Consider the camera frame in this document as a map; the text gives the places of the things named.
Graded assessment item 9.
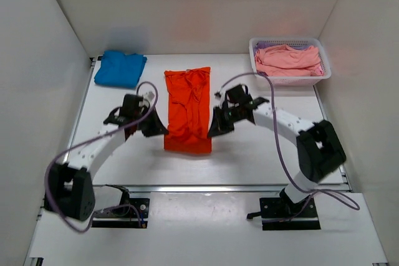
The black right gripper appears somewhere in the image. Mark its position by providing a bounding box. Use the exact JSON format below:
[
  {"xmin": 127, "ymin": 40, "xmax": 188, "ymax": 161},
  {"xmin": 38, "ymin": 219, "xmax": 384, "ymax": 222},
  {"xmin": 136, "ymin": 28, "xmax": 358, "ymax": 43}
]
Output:
[{"xmin": 208, "ymin": 105, "xmax": 242, "ymax": 138}]

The orange t shirt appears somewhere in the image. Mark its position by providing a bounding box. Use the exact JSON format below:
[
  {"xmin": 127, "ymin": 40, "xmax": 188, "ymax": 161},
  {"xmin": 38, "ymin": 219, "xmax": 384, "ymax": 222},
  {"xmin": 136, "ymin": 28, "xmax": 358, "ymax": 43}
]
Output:
[{"xmin": 164, "ymin": 67, "xmax": 212, "ymax": 154}]

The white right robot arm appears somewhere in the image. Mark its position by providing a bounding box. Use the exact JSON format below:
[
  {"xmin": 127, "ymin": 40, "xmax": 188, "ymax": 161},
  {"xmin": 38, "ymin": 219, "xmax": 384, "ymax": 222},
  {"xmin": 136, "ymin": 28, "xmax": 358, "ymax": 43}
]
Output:
[{"xmin": 208, "ymin": 85, "xmax": 347, "ymax": 218}]

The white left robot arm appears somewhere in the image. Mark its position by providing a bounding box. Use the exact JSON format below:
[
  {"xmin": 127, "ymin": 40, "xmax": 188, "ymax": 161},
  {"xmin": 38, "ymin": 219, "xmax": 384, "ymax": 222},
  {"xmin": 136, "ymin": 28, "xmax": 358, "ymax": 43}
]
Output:
[{"xmin": 44, "ymin": 92, "xmax": 168, "ymax": 222}]

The blue folded t shirt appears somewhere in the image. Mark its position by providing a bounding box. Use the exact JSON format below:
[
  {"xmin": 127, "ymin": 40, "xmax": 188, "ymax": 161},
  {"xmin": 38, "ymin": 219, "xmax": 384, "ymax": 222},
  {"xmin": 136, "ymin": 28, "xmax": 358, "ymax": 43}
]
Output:
[{"xmin": 94, "ymin": 50, "xmax": 147, "ymax": 89}]

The lilac t shirt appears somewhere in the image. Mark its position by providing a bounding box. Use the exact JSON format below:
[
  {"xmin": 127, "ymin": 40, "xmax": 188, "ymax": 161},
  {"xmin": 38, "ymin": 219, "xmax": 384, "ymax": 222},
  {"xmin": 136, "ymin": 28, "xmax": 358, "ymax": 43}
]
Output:
[{"xmin": 254, "ymin": 40, "xmax": 319, "ymax": 57}]

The pink t shirt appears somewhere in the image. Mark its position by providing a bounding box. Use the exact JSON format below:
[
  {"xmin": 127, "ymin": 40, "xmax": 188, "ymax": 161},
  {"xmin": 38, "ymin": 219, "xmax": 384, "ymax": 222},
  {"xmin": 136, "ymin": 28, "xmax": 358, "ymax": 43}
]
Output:
[{"xmin": 254, "ymin": 44, "xmax": 324, "ymax": 77}]

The white plastic basket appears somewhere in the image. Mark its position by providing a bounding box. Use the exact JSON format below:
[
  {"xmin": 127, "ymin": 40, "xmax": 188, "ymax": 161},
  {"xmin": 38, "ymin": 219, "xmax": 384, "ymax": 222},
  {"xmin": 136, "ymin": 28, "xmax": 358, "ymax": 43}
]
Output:
[{"xmin": 249, "ymin": 37, "xmax": 331, "ymax": 86}]

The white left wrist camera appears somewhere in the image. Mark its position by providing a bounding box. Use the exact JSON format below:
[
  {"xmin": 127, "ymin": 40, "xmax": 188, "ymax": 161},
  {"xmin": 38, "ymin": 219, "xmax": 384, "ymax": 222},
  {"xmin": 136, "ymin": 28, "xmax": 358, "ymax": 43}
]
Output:
[{"xmin": 140, "ymin": 92, "xmax": 155, "ymax": 105}]

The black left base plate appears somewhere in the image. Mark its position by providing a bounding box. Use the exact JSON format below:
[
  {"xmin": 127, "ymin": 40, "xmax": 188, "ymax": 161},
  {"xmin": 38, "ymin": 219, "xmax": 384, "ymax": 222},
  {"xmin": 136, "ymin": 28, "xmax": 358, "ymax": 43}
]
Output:
[{"xmin": 92, "ymin": 193, "xmax": 150, "ymax": 229}]

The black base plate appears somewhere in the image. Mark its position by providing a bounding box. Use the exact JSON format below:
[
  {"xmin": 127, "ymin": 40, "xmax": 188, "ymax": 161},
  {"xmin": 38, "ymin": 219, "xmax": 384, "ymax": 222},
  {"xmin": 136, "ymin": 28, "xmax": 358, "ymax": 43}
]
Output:
[
  {"xmin": 92, "ymin": 193, "xmax": 150, "ymax": 229},
  {"xmin": 259, "ymin": 197, "xmax": 321, "ymax": 231}
]

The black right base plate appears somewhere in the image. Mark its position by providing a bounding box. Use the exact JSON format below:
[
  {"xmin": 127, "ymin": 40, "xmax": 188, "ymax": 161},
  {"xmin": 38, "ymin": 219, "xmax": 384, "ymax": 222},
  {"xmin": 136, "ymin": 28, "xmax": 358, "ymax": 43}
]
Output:
[{"xmin": 259, "ymin": 197, "xmax": 321, "ymax": 231}]

